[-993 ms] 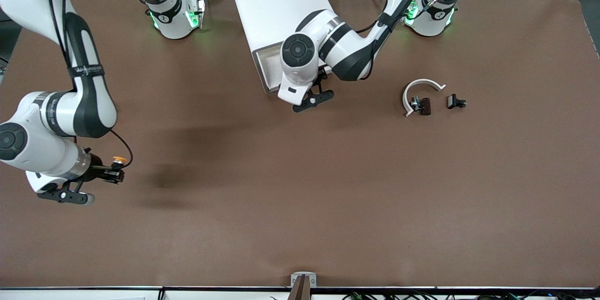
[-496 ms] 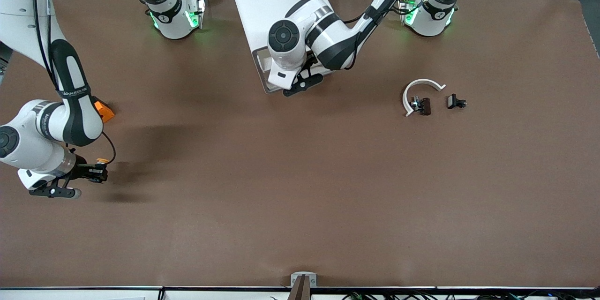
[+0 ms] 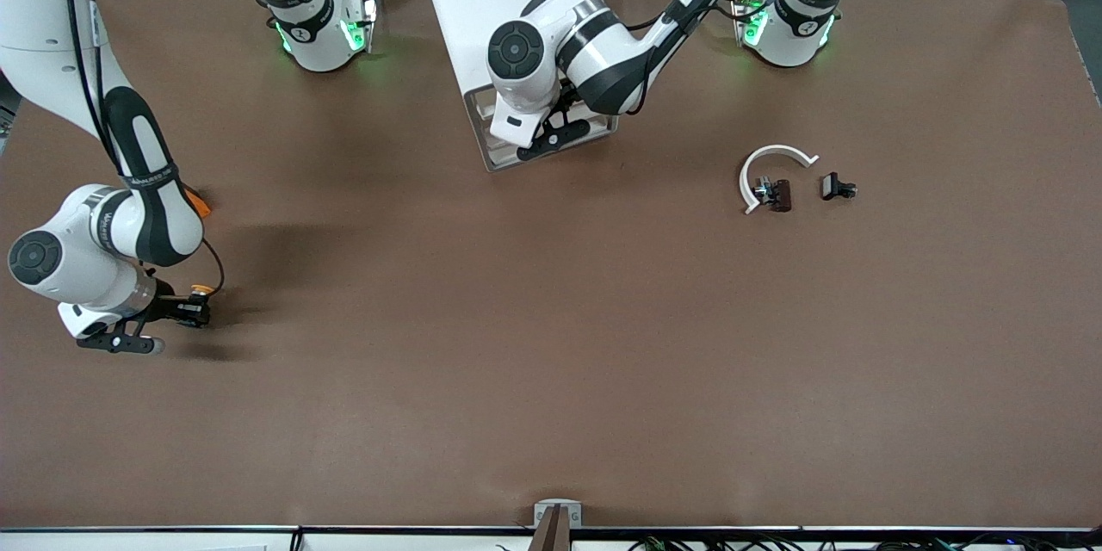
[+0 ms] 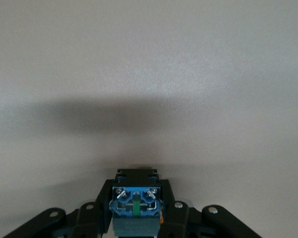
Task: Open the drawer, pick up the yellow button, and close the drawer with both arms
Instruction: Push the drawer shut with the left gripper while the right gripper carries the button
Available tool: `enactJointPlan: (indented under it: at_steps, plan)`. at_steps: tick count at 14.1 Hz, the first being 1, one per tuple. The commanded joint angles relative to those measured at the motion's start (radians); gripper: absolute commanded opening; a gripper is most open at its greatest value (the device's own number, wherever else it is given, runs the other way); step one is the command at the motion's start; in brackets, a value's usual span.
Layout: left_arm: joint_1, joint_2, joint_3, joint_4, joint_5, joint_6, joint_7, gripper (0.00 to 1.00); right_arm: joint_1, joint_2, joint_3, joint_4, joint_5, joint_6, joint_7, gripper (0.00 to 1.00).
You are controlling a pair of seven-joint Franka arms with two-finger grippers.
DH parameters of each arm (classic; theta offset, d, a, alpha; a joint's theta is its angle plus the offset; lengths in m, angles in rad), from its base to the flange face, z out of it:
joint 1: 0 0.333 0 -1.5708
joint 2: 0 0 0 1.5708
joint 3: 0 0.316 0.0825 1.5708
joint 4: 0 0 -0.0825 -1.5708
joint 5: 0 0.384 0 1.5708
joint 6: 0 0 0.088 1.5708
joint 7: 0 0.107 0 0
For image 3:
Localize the white drawer cabinet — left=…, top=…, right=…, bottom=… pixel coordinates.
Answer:
left=416, top=0, right=621, bottom=173

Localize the white C-shaped pipe clamp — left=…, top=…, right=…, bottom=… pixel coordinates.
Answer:
left=739, top=144, right=820, bottom=216

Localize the black table edge strip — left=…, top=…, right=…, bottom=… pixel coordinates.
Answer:
left=0, top=523, right=1102, bottom=536

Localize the brown paper table cover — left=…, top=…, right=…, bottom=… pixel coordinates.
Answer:
left=0, top=0, right=1102, bottom=530

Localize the grey bracket with brown post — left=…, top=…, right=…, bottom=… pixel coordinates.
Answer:
left=529, top=499, right=584, bottom=551

